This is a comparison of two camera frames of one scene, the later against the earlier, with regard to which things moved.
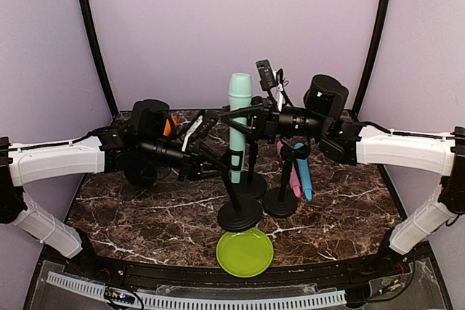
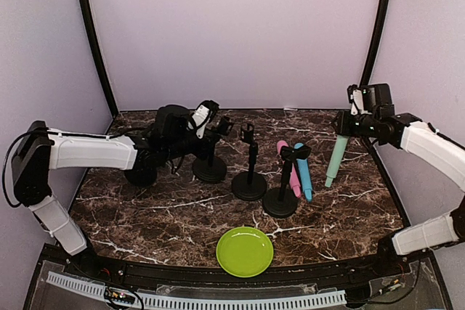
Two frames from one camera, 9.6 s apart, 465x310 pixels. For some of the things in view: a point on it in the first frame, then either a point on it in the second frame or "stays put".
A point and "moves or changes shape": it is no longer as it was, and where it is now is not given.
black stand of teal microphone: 237,218 moves or changes shape
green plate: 245,254 stays put
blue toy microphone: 304,175 stays put
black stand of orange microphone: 142,174 stays put
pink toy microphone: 294,179 stays put
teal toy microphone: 240,94 -> 336,158
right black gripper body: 270,125 -> 360,130
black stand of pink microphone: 253,185 stays put
